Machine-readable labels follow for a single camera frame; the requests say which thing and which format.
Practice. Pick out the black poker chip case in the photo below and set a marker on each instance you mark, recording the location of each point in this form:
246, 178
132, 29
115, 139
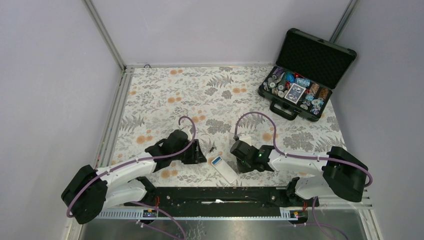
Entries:
311, 62

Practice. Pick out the white battery cover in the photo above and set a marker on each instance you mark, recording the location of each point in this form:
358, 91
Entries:
232, 137

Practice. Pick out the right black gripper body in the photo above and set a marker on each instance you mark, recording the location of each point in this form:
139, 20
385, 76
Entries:
245, 166

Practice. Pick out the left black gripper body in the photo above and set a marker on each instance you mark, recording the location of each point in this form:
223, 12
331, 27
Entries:
191, 156

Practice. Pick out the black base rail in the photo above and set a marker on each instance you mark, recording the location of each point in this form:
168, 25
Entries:
209, 202

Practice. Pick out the blue battery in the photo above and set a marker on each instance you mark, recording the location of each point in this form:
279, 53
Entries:
216, 161

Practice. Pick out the blue playing card deck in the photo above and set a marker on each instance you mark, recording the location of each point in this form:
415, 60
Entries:
294, 94

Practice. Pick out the floral table mat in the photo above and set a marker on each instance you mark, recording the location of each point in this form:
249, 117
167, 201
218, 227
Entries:
161, 100

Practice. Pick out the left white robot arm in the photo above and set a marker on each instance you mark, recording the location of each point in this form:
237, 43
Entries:
93, 190

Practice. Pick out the white remote control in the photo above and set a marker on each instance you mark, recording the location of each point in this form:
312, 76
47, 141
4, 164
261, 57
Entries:
225, 170

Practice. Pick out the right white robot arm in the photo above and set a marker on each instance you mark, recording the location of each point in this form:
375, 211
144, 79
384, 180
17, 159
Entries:
336, 172

